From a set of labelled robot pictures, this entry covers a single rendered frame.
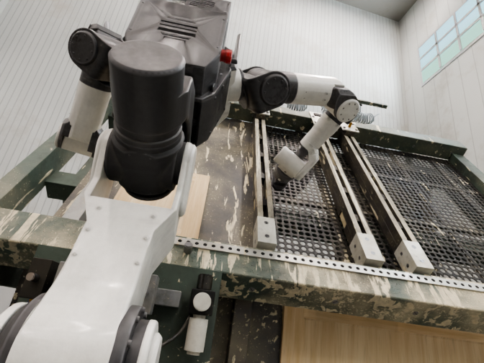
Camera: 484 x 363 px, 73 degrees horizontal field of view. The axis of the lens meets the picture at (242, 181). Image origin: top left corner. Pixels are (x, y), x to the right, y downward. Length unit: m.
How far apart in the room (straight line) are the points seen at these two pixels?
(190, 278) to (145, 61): 0.61
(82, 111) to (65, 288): 0.63
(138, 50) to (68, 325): 0.39
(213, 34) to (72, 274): 0.54
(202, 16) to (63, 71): 4.20
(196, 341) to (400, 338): 0.79
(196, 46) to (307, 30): 5.53
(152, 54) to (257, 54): 4.94
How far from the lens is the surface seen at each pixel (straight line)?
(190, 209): 1.18
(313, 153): 1.13
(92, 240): 0.54
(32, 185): 1.37
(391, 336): 1.39
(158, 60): 0.54
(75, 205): 1.17
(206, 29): 0.79
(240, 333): 1.16
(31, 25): 5.50
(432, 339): 1.48
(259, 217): 1.13
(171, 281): 0.95
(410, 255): 1.27
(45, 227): 1.09
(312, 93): 1.01
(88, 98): 1.01
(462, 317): 1.28
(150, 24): 0.79
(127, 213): 0.56
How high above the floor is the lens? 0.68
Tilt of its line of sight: 23 degrees up
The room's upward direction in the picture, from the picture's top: 8 degrees clockwise
